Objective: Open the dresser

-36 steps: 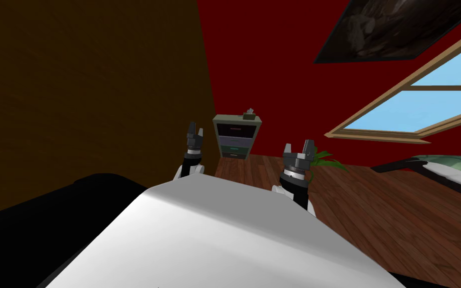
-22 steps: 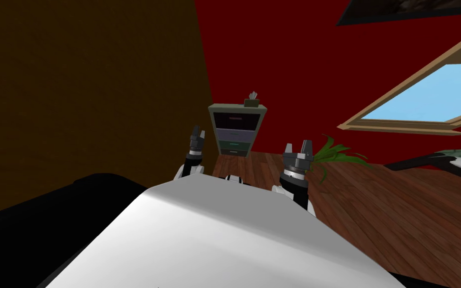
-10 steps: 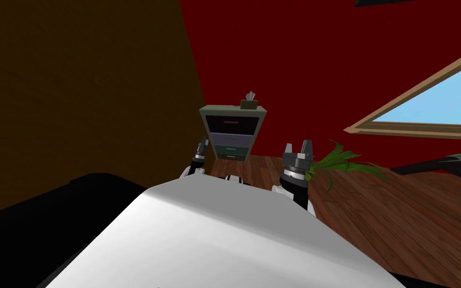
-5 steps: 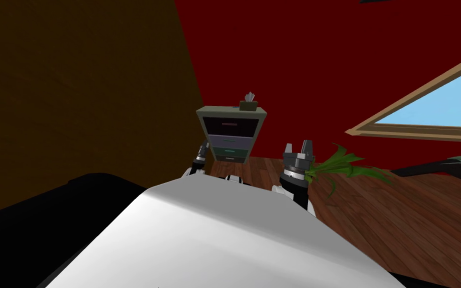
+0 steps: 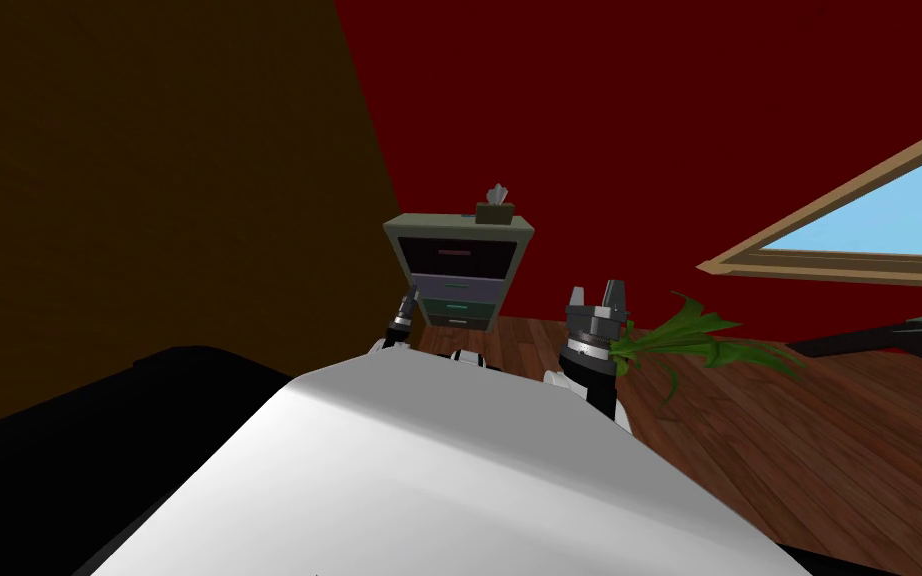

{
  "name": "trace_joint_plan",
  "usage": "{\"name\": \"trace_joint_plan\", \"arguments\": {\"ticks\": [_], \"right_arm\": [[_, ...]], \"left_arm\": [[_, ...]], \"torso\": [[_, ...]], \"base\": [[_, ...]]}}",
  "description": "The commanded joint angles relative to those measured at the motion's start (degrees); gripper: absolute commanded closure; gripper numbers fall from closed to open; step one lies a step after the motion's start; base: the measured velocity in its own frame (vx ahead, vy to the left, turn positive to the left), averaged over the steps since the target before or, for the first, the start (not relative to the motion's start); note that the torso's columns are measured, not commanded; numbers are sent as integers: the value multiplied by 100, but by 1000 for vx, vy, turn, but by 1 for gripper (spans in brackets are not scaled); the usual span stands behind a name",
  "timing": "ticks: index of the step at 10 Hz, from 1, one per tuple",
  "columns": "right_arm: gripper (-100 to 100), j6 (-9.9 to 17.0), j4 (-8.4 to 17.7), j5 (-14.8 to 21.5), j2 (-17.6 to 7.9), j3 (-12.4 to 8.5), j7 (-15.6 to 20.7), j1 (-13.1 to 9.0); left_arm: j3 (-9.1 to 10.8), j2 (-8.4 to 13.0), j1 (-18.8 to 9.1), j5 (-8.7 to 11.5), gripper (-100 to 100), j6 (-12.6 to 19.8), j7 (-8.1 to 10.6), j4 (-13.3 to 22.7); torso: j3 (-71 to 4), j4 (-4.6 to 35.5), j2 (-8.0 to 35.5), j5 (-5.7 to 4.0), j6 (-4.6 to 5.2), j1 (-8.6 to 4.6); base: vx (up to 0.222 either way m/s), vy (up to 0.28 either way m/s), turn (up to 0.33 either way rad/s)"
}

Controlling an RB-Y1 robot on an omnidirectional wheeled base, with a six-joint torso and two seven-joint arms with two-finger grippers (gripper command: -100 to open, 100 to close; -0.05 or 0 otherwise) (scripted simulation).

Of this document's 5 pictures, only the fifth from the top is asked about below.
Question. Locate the dark drawer front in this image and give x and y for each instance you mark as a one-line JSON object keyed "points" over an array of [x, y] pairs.
{"points": [[461, 258]]}

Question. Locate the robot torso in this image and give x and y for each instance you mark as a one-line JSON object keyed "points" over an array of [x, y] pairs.
{"points": [[429, 464]]}

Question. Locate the olive tissue box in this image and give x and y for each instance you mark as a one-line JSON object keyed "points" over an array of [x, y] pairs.
{"points": [[495, 213]]}

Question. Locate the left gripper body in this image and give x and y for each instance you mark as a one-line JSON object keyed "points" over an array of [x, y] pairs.
{"points": [[409, 304]]}

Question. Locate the wooden framed window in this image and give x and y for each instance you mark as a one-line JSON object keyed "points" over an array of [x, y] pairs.
{"points": [[869, 232]]}

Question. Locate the olive drawer cabinet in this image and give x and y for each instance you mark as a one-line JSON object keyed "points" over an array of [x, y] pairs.
{"points": [[461, 226]]}

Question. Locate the black low furniture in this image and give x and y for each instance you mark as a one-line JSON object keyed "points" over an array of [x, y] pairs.
{"points": [[877, 340]]}

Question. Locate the green drawer front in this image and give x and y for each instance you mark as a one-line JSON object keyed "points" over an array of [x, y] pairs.
{"points": [[461, 308]]}

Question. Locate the lilac grey drawer front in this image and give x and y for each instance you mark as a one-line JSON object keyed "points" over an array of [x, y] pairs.
{"points": [[461, 286]]}

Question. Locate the green leafy plant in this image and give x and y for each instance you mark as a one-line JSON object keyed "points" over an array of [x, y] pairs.
{"points": [[689, 338]]}

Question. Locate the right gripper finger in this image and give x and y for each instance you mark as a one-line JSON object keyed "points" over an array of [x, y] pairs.
{"points": [[615, 294], [577, 297]]}

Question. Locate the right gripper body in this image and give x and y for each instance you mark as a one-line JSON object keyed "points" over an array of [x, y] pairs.
{"points": [[594, 326]]}

